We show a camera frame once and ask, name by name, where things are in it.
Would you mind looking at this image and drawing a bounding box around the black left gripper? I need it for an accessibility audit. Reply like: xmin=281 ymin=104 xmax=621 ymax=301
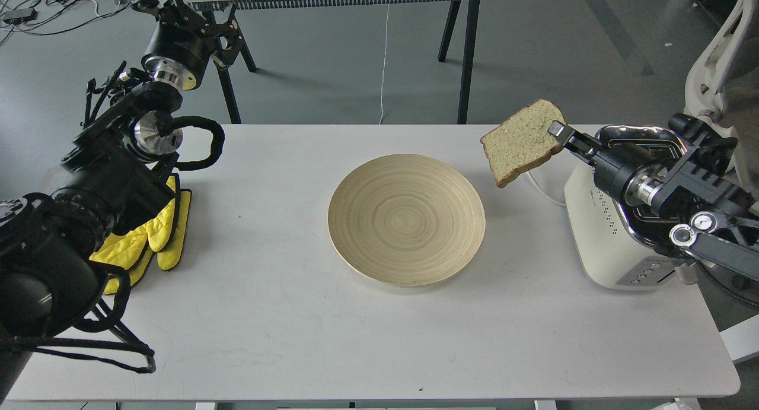
xmin=130 ymin=0 xmax=245 ymax=91

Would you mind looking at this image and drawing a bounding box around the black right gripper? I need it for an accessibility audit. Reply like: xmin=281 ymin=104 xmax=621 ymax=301
xmin=547 ymin=120 xmax=661 ymax=206

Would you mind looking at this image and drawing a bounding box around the slice of bread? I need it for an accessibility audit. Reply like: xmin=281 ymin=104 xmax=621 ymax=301
xmin=480 ymin=99 xmax=566 ymax=189

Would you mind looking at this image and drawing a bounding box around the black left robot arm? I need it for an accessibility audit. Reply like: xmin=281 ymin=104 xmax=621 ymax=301
xmin=1 ymin=0 xmax=249 ymax=398

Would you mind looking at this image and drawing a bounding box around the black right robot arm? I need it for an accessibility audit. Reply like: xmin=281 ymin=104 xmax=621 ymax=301
xmin=548 ymin=113 xmax=757 ymax=281

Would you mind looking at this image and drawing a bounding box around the cream white toaster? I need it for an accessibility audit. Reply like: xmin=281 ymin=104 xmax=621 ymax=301
xmin=563 ymin=124 xmax=712 ymax=291

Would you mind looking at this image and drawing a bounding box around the round wooden plate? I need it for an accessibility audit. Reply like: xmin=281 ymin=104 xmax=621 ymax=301
xmin=327 ymin=154 xmax=486 ymax=287

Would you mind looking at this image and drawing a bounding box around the yellow oven mitt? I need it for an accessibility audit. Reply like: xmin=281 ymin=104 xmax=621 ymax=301
xmin=90 ymin=173 xmax=193 ymax=286

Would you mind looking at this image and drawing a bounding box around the white toaster power cable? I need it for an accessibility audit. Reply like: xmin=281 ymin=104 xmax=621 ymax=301
xmin=525 ymin=170 xmax=567 ymax=208

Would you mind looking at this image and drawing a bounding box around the cables and power strip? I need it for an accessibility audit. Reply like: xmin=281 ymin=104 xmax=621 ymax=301
xmin=0 ymin=0 xmax=143 ymax=46

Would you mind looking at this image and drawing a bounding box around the white hanging cable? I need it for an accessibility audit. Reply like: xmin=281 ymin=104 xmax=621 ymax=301
xmin=378 ymin=4 xmax=390 ymax=125

